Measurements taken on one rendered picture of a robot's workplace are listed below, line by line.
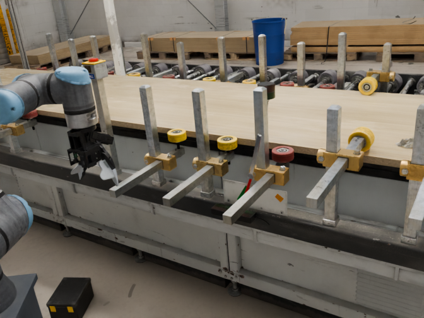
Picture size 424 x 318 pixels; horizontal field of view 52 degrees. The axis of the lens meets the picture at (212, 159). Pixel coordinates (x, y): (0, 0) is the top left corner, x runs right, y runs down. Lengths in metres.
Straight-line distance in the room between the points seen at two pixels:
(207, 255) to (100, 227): 0.75
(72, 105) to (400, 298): 1.44
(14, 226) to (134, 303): 0.96
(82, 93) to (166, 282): 1.43
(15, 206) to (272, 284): 1.18
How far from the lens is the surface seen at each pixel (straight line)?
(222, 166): 1.63
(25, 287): 1.65
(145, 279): 2.51
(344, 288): 2.02
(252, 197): 1.40
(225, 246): 2.14
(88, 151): 1.32
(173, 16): 9.96
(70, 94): 1.28
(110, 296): 2.46
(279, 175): 1.52
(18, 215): 1.63
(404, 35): 7.27
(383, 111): 2.05
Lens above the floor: 1.53
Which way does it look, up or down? 24 degrees down
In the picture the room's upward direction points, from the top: 5 degrees counter-clockwise
